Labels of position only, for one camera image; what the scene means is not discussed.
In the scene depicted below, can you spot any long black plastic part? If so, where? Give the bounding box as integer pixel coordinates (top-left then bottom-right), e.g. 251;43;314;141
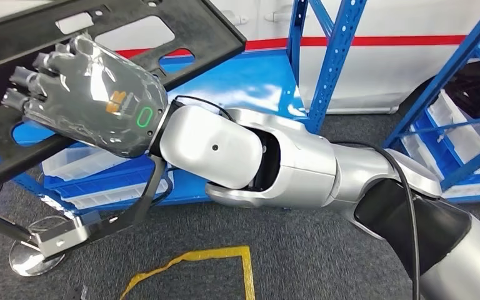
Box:
0;0;248;201

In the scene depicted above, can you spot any blue metal shelf rack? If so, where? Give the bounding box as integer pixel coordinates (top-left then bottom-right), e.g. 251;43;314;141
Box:
382;0;480;204
0;0;369;217

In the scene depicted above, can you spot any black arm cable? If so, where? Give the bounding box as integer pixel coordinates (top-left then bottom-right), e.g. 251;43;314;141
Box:
140;94;422;300

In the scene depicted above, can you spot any translucent white plastic bin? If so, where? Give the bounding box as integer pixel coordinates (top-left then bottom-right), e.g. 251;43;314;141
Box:
41;146;134;182

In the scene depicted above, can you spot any white car with red stripe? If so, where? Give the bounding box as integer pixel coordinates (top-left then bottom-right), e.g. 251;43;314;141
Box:
0;0;480;116

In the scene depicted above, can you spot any yellow floor tape square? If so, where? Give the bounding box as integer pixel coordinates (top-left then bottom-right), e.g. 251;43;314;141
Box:
119;246;257;300

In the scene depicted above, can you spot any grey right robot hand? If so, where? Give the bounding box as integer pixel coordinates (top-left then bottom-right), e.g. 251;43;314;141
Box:
1;34;169;159

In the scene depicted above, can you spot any chrome stanchion with round base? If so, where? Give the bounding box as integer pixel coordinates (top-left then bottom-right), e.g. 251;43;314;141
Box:
0;204;66;278

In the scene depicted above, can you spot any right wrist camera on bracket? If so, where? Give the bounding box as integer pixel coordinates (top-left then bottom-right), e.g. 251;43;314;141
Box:
36;154;169;261

